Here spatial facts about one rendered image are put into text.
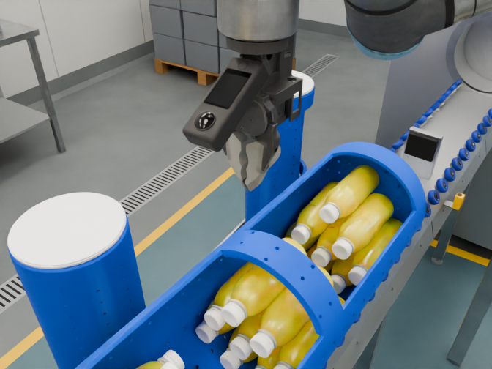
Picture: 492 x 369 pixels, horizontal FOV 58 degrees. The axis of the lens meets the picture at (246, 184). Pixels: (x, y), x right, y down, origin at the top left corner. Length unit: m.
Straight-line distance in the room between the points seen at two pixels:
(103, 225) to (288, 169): 0.98
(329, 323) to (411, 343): 1.50
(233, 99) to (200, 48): 3.86
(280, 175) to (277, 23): 1.47
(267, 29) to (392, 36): 0.15
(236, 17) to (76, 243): 0.77
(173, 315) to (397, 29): 0.62
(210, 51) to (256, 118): 3.77
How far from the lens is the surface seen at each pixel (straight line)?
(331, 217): 0.97
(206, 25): 4.25
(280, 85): 0.56
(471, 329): 2.09
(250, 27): 0.49
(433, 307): 2.44
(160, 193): 2.98
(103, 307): 1.21
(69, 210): 1.24
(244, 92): 0.50
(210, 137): 0.47
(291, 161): 1.90
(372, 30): 0.54
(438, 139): 1.49
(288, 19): 0.50
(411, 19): 0.54
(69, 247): 1.13
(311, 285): 0.75
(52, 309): 1.21
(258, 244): 0.77
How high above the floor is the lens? 1.76
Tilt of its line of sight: 36 degrees down
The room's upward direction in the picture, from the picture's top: straight up
